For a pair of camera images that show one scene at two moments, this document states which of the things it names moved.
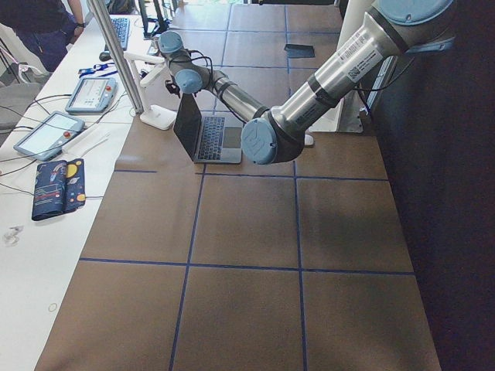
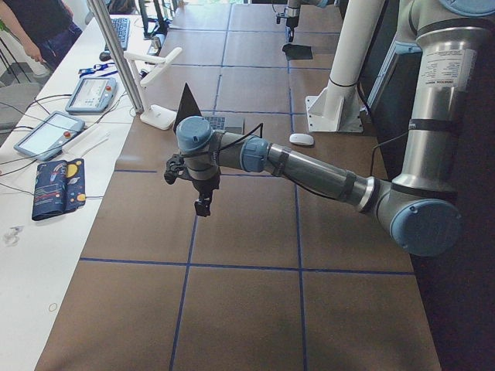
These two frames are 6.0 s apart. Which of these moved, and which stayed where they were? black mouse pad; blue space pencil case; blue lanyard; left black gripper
Moved: left black gripper
Stayed: blue lanyard; blue space pencil case; black mouse pad
